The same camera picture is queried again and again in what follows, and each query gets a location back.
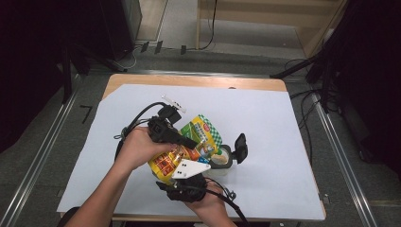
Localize hand-held gripper cable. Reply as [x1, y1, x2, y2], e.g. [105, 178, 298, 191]
[204, 177, 251, 227]
[113, 100, 168, 159]

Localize light wooden shelf frame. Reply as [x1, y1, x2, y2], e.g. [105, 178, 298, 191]
[195, 0, 350, 60]

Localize person's right hand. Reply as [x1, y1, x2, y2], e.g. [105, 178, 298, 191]
[184, 183, 229, 218]

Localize person's dark clothing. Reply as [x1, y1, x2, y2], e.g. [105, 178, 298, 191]
[57, 206, 80, 227]

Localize right hand-held gripper cable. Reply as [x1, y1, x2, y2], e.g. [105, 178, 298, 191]
[204, 177, 251, 227]

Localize white paper sheet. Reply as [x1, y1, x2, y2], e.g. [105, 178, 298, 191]
[56, 83, 326, 221]

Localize metal floor rail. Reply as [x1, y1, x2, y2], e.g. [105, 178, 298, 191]
[310, 93, 378, 227]
[0, 74, 83, 227]
[85, 69, 272, 79]

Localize person's left hand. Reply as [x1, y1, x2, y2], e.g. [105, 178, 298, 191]
[114, 126, 178, 173]

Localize left hand-held gripper cable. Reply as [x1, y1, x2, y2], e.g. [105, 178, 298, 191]
[113, 100, 168, 159]

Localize clear jar with black lid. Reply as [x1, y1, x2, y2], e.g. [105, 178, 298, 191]
[202, 132, 249, 178]

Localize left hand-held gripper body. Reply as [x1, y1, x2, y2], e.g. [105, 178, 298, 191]
[148, 94, 187, 144]

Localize black cabinet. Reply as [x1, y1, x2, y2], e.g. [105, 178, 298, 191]
[99, 0, 143, 61]

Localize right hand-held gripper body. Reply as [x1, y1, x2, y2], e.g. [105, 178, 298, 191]
[165, 159, 212, 203]

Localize black metal stand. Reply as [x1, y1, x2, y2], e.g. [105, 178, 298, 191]
[59, 41, 122, 106]
[270, 0, 351, 114]

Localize yellow green spout pouch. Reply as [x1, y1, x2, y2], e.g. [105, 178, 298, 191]
[148, 113, 223, 185]

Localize dark curtain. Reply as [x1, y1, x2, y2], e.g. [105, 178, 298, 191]
[330, 0, 401, 179]
[0, 0, 107, 154]

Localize black hanging cable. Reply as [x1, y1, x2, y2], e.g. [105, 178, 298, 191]
[199, 0, 218, 51]

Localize white floor cable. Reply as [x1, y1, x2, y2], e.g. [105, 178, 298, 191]
[113, 45, 144, 71]

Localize black floor cables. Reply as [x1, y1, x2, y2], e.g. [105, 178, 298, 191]
[284, 58, 330, 166]

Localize wooden table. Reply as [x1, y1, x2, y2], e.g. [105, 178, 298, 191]
[60, 73, 327, 223]

